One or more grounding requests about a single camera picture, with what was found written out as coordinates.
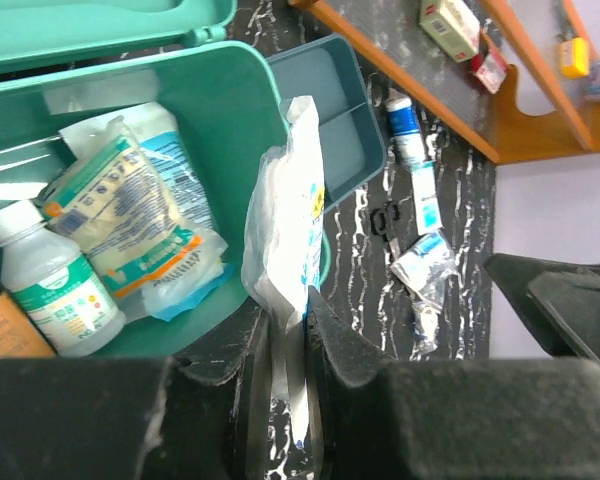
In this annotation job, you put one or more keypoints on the orange wooden rack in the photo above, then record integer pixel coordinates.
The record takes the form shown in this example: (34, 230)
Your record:
(388, 34)

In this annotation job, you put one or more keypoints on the blue white spray bottle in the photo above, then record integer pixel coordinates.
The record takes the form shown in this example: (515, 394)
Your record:
(406, 131)

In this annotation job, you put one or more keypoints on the brown medicine bottle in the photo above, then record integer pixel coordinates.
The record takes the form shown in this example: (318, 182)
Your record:
(18, 336)

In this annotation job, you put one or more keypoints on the blue divided tray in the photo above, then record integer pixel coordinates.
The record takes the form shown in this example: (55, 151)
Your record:
(352, 145)

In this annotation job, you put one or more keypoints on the long blue white packet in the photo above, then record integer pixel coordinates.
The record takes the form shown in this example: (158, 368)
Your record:
(156, 130)

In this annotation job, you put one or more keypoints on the cotton swab pack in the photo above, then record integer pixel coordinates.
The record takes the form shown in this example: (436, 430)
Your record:
(114, 204)

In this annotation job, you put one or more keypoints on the black handled scissors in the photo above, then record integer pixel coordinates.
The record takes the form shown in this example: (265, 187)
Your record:
(384, 223)

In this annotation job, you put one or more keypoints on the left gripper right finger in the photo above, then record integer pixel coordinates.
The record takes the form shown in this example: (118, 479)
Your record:
(375, 417)

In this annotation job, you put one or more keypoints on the white green bottle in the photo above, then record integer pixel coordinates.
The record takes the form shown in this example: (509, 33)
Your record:
(55, 285)

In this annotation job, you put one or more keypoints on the white red medicine box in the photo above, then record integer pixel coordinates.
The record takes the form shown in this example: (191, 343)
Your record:
(453, 26)

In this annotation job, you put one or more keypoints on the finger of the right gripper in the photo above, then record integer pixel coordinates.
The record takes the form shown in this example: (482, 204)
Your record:
(558, 302)

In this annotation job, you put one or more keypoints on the teal medicine kit box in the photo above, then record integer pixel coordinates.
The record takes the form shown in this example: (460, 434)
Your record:
(62, 62)

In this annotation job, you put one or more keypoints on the yellow small box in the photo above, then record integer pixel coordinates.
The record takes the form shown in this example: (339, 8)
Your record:
(574, 58)

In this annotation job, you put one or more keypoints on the clear plastic vial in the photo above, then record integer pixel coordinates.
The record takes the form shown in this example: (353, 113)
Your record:
(424, 269)

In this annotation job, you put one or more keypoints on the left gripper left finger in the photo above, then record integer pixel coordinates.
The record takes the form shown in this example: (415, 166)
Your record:
(201, 414)

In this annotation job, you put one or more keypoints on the white blue gauze packet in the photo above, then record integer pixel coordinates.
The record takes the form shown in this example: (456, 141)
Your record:
(282, 250)

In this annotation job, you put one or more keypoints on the red white small packet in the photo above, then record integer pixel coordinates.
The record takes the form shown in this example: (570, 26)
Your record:
(489, 68)

